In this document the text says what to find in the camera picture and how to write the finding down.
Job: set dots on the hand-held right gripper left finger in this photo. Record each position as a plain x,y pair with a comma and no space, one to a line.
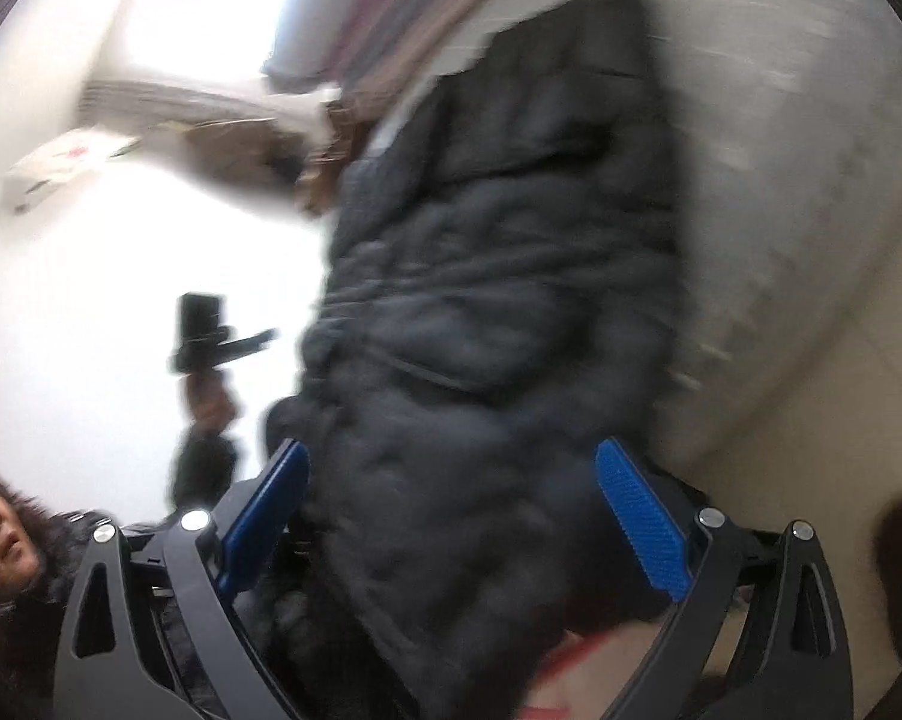
263,510

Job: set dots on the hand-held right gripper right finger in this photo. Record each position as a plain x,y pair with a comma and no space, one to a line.
642,525

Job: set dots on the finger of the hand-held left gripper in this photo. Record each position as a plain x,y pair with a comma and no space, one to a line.
250,341

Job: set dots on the black puffer jacket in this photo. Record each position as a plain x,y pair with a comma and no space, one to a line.
481,315

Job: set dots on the person's left forearm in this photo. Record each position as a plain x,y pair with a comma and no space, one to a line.
203,469

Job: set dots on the person's left hand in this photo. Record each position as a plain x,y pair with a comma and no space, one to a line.
211,401

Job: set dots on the pink and red cloth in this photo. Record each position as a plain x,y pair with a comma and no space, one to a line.
608,660

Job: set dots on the brown coat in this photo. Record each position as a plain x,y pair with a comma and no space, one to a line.
316,157

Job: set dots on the window curtain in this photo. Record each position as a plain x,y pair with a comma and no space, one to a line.
196,99

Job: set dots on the person's head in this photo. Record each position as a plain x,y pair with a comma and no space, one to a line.
4,532

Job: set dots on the bed with grey sheet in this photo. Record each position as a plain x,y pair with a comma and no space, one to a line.
781,202

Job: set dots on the stack of folded blankets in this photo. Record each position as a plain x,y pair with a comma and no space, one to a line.
391,7

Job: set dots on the white wall air conditioner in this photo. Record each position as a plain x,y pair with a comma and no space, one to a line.
68,165

